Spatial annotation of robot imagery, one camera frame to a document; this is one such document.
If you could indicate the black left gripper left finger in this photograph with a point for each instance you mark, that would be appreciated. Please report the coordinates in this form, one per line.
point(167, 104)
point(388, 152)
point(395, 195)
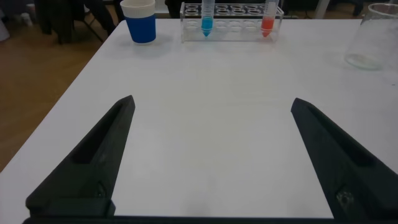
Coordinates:
point(93, 168)

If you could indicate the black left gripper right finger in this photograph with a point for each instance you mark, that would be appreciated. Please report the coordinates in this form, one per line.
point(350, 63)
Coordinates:
point(351, 168)

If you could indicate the blue pigment test tube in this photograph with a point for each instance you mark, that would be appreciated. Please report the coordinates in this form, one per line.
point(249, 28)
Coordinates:
point(207, 23)

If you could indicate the clear glass beaker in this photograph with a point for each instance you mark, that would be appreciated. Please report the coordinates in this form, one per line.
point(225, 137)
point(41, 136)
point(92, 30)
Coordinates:
point(373, 40)

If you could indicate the orange pigment test tube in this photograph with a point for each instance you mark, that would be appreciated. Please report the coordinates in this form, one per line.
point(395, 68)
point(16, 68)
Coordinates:
point(267, 25)

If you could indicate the clear acrylic test tube rack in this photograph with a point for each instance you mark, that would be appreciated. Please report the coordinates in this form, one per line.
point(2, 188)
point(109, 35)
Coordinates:
point(231, 29)

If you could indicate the blue white paper cup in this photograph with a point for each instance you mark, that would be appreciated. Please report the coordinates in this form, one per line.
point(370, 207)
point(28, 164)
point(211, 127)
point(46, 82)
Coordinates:
point(141, 28)

